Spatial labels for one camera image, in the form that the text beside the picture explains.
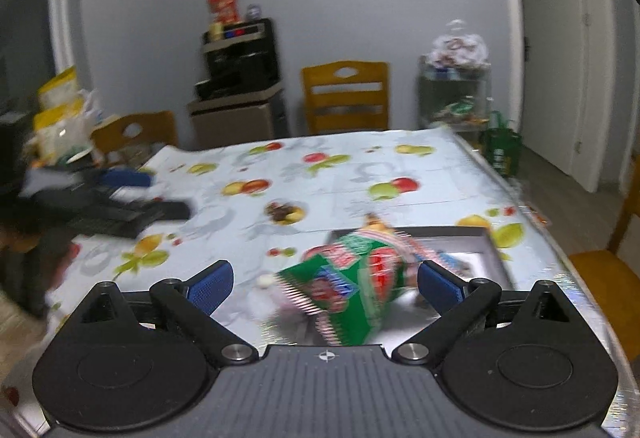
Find red snack bag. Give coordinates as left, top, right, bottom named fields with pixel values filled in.
left=207, top=0, right=241, bottom=25

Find wooden chair right side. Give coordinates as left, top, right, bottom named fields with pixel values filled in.
left=570, top=158, right=640, bottom=361

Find person left hand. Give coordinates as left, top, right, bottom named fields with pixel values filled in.
left=1, top=225, right=79, bottom=291

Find wooden chair left side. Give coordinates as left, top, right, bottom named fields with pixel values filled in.
left=90, top=111, right=178, bottom=167

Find wooden chair far side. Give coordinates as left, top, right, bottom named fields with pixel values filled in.
left=300, top=60, right=390, bottom=135

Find metal storage cart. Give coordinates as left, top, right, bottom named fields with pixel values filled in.
left=416, top=57, right=492, bottom=133

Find dark candy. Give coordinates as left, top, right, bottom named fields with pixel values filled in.
left=265, top=202, right=306, bottom=225

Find clear packet white candy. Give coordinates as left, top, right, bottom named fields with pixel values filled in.
left=255, top=273, right=278, bottom=291

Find white door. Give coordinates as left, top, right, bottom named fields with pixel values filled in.
left=522, top=0, right=586, bottom=184

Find fruit print tablecloth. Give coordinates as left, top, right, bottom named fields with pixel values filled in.
left=0, top=126, right=629, bottom=438

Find white plastic chocolate bag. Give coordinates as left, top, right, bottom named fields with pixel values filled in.
left=426, top=20, right=489, bottom=70

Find black water dispenser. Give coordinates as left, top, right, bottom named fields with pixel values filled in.
left=188, top=18, right=291, bottom=149

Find yellow paper bags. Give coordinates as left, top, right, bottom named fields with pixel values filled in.
left=32, top=66, right=92, bottom=165

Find green shopping bag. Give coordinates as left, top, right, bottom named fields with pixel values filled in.
left=483, top=111, right=523, bottom=178

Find green shrimp chips bag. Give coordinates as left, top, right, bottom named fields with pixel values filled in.
left=277, top=215, right=444, bottom=346

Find wooden chair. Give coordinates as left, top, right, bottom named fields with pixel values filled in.
left=300, top=60, right=390, bottom=135
left=90, top=111, right=178, bottom=167
left=570, top=158, right=640, bottom=361

